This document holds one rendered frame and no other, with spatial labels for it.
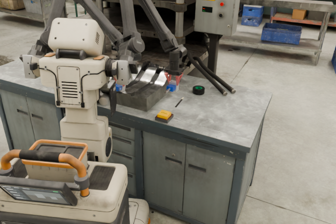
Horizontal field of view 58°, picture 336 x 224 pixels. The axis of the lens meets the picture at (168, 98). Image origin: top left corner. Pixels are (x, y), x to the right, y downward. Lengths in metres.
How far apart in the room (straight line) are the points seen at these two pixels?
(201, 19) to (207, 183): 1.22
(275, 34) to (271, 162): 2.93
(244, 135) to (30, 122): 1.64
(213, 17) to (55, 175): 1.61
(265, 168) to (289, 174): 0.19
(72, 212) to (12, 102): 1.47
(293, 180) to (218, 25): 1.37
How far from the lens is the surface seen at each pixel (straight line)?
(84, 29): 1.40
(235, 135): 1.65
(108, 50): 2.94
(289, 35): 5.36
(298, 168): 2.90
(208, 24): 2.41
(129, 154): 2.05
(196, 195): 1.99
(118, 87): 1.81
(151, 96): 1.82
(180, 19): 2.36
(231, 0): 2.34
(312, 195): 2.67
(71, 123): 1.57
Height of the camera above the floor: 1.70
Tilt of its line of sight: 27 degrees down
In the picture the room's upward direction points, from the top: 1 degrees clockwise
